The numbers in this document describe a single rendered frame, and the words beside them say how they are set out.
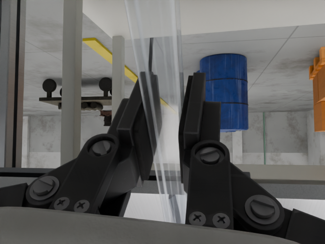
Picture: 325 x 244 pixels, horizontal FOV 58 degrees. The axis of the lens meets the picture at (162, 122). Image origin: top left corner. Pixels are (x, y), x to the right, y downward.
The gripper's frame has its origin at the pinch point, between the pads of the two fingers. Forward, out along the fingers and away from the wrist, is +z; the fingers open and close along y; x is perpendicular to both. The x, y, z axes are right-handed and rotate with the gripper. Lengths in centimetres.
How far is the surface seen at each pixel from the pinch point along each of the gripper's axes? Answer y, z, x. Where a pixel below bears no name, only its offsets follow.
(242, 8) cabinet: 7, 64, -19
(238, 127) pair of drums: 25, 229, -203
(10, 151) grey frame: -30.6, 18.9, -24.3
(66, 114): -28, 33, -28
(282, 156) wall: 214, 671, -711
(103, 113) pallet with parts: -333, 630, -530
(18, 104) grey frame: -31.0, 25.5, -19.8
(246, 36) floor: 25, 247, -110
